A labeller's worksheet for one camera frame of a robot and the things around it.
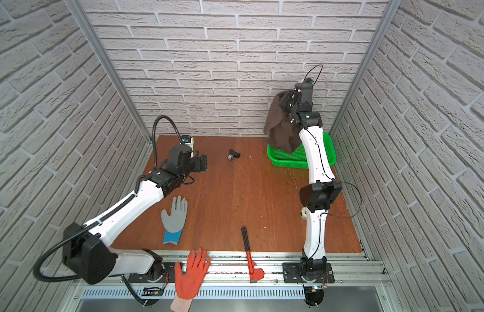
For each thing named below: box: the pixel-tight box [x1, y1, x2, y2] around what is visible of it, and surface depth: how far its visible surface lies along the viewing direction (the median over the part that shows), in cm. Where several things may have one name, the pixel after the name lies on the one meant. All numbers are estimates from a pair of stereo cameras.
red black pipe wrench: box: [241, 226, 265, 283], surface depth 76 cm
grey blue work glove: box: [161, 195, 189, 246], surface depth 87 cm
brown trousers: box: [263, 91, 303, 155], surface depth 81 cm
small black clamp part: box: [227, 148, 241, 161], surface depth 112 cm
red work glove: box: [174, 247, 211, 300], surface depth 74 cm
